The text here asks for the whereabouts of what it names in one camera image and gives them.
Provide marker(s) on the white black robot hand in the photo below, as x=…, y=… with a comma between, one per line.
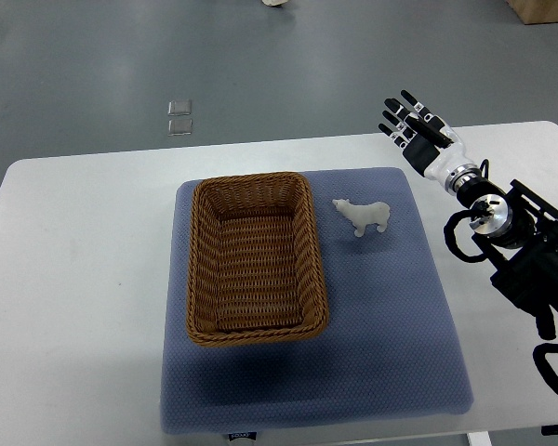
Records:
x=427, y=142

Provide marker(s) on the white toy bear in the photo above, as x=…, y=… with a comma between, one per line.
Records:
x=361, y=216

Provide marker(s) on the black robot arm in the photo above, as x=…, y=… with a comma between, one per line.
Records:
x=517, y=232

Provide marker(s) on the brown wicker basket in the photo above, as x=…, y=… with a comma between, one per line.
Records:
x=255, y=272

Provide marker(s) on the blue quilted mat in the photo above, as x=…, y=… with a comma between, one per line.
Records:
x=390, y=349

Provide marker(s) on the white object on floor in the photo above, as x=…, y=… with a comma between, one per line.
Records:
x=273, y=3

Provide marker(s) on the upper metal floor plate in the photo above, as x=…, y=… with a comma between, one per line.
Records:
x=179, y=107

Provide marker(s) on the metal floor plate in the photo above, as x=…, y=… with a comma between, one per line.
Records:
x=179, y=107
x=180, y=127

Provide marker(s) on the lower metal floor plate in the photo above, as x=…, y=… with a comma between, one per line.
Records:
x=180, y=127

